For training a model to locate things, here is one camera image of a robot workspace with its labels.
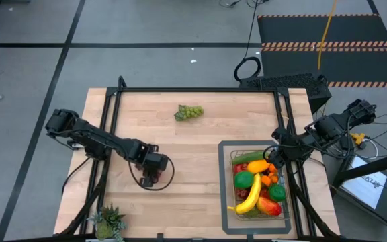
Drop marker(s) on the large green lime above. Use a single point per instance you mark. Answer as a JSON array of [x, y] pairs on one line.
[[244, 179], [277, 193]]

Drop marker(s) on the green succulent plant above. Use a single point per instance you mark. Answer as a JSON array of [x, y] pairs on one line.
[[107, 223]]

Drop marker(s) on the green cucumber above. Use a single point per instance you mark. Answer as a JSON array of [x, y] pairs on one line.
[[247, 157]]

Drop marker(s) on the black hazard-striped floor mat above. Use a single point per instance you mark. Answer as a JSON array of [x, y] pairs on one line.
[[297, 65], [314, 30]]

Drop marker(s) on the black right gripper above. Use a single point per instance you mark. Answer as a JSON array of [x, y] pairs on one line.
[[286, 148]]

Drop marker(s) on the black diagonal support beam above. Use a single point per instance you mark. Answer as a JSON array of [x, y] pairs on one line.
[[375, 166]]

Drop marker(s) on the yellow banana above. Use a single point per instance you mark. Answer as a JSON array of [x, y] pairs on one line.
[[251, 196]]

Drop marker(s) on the white printed sheet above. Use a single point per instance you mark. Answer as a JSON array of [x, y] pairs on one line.
[[365, 188]]

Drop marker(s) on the green grape bunch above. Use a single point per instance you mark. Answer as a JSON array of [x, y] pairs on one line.
[[188, 112]]

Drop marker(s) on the yellow mango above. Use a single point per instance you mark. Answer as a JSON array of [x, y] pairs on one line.
[[258, 166]]

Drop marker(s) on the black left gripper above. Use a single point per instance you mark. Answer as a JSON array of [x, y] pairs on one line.
[[150, 158]]

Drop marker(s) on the bright red apple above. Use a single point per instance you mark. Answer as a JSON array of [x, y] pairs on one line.
[[240, 168]]

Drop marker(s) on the red orange mango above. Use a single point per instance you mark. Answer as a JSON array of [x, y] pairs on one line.
[[269, 206]]

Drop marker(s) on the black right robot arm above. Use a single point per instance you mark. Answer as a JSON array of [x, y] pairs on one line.
[[334, 129]]

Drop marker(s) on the orange tangerine cluster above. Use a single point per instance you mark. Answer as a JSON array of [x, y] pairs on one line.
[[271, 174]]

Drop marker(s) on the black perforated computer case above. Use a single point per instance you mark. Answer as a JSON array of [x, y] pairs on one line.
[[291, 84]]

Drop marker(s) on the grey bordered placemat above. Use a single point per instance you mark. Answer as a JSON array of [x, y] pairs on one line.
[[225, 201]]

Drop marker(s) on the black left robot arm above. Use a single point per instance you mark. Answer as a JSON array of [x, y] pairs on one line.
[[89, 136]]

